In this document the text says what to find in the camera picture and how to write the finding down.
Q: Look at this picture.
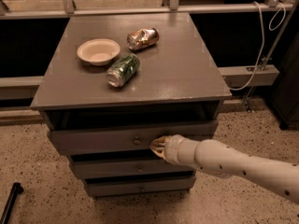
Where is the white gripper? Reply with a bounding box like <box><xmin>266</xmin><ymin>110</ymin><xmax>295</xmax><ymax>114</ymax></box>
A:
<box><xmin>149</xmin><ymin>134</ymin><xmax>199</xmax><ymax>166</ymax></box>

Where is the grey top drawer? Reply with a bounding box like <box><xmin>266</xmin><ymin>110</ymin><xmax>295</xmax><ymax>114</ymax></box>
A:
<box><xmin>49</xmin><ymin>119</ymin><xmax>218</xmax><ymax>155</ymax></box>

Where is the grey drawer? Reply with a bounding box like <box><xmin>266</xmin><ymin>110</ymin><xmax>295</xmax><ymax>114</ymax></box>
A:
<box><xmin>70</xmin><ymin>149</ymin><xmax>191</xmax><ymax>179</ymax></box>
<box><xmin>49</xmin><ymin>119</ymin><xmax>218</xmax><ymax>155</ymax></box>
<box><xmin>84</xmin><ymin>171</ymin><xmax>195</xmax><ymax>197</ymax></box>

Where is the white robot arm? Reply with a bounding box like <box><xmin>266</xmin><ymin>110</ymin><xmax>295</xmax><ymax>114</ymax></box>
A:
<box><xmin>150</xmin><ymin>134</ymin><xmax>299</xmax><ymax>203</ymax></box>

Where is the grey middle drawer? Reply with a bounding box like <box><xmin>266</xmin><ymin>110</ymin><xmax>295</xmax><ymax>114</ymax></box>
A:
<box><xmin>70</xmin><ymin>149</ymin><xmax>191</xmax><ymax>179</ymax></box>

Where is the grey wooden drawer cabinet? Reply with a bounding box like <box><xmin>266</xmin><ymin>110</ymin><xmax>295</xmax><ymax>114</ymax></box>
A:
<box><xmin>30</xmin><ymin>12</ymin><xmax>233</xmax><ymax>199</ymax></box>

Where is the grey bottom drawer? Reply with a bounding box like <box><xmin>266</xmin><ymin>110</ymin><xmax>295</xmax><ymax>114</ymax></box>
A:
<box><xmin>84</xmin><ymin>171</ymin><xmax>195</xmax><ymax>197</ymax></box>

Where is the green soda can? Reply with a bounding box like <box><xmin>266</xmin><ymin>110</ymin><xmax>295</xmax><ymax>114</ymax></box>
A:
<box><xmin>106</xmin><ymin>53</ymin><xmax>140</xmax><ymax>88</ymax></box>

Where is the white paper bowl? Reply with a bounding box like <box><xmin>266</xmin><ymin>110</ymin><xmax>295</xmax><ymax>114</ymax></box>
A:
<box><xmin>77</xmin><ymin>38</ymin><xmax>121</xmax><ymax>66</ymax></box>

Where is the dark cabinet at right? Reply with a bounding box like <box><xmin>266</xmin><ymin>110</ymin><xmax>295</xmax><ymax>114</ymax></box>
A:
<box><xmin>270</xmin><ymin>34</ymin><xmax>299</xmax><ymax>130</ymax></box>

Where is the black pole foot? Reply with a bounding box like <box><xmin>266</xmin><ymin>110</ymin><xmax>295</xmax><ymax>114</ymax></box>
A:
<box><xmin>0</xmin><ymin>182</ymin><xmax>23</xmax><ymax>224</ymax></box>

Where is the grey metal railing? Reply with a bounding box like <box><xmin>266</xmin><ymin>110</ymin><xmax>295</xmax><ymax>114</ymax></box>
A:
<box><xmin>0</xmin><ymin>0</ymin><xmax>295</xmax><ymax>20</ymax></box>

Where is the white cable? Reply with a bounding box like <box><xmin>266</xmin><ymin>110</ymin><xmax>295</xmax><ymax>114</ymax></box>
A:
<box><xmin>227</xmin><ymin>1</ymin><xmax>287</xmax><ymax>91</ymax></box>

